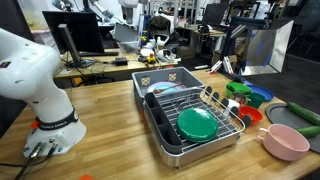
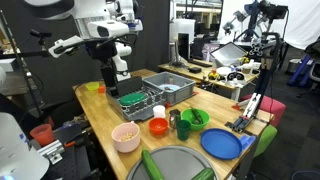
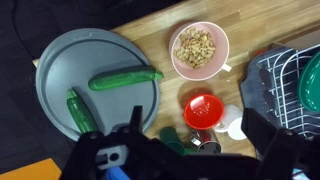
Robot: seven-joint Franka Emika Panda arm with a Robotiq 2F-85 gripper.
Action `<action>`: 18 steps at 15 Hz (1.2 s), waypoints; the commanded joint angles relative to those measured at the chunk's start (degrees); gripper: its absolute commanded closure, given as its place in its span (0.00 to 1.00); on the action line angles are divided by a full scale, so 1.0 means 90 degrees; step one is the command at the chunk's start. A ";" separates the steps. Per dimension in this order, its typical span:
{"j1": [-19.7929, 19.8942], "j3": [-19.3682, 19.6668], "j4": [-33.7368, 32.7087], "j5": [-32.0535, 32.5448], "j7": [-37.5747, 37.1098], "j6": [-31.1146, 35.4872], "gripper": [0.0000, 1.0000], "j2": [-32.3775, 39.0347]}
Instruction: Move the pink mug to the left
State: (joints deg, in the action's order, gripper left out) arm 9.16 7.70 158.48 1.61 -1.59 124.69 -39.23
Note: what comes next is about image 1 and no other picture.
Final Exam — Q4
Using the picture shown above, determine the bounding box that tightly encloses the pink bowl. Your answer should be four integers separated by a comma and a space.
255, 123, 311, 163

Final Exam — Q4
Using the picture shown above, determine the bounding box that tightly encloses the pale blue plate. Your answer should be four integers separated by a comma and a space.
146, 81, 185, 95

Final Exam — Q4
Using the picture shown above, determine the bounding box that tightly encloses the grey metal dish rack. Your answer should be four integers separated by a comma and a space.
142, 86, 247, 168

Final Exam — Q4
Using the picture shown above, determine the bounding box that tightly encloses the grey plastic bin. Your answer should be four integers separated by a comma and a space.
131, 66, 206, 109

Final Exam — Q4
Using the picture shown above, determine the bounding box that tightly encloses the white goggles headset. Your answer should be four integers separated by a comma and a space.
155, 48, 183, 64

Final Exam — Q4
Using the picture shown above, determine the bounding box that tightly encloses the white bowl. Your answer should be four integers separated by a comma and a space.
139, 47, 155, 58

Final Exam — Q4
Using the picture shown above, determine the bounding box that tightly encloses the white spray bottle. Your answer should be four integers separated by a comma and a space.
156, 35, 167, 48

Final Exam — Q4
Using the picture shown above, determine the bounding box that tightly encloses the black power adapter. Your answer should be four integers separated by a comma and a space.
114, 56, 129, 67

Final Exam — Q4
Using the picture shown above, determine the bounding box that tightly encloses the green plate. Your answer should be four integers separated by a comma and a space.
176, 107, 220, 144

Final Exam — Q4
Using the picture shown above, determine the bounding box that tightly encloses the clear plastic bin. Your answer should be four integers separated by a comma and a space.
113, 22, 142, 54

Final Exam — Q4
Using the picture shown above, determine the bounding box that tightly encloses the wooden desk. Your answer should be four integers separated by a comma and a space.
53, 48, 184, 80

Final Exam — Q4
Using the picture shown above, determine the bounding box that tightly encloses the black backpack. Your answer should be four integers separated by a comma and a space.
147, 15, 172, 38

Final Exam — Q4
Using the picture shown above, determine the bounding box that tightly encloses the black keyboard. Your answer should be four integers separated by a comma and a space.
78, 50, 120, 57

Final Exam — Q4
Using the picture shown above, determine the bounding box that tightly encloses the white cup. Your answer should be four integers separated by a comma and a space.
226, 98, 242, 116

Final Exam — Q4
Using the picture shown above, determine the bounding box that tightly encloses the green bowl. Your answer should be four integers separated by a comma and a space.
225, 81, 254, 99

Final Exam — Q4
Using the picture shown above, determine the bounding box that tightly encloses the steel cup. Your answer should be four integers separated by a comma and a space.
231, 91, 248, 106

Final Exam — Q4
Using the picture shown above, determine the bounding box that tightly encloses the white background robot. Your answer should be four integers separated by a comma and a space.
117, 0, 140, 25

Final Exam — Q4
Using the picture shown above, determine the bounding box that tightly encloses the dark background monitor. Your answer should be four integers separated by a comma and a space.
201, 2, 230, 28

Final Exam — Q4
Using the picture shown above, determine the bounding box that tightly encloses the red bowl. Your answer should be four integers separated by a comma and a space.
238, 105, 264, 126

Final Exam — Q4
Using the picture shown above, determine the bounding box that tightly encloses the dark green cup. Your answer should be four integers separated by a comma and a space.
246, 92, 267, 110

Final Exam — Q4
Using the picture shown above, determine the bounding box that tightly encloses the black computer monitor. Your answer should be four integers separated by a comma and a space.
41, 10, 106, 55

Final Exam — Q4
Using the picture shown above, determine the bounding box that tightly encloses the slim monitor on stand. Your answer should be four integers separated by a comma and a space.
57, 23, 97, 69

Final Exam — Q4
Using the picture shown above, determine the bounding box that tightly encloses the silver metal panel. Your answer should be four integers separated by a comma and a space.
241, 20, 295, 77

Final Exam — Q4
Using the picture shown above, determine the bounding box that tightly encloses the grey round tray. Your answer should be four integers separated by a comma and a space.
265, 102, 320, 155

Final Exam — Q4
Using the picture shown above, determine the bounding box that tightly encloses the green cucumber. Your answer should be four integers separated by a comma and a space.
286, 101, 320, 127
295, 125, 320, 138

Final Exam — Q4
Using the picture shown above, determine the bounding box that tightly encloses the red handled utensil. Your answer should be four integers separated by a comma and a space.
153, 82, 185, 95

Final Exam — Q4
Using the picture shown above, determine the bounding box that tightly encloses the black camera stand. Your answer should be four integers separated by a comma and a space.
207, 55, 246, 85

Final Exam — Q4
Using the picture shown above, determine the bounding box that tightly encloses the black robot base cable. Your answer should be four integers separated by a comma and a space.
13, 142, 44, 180
0, 143, 58, 168

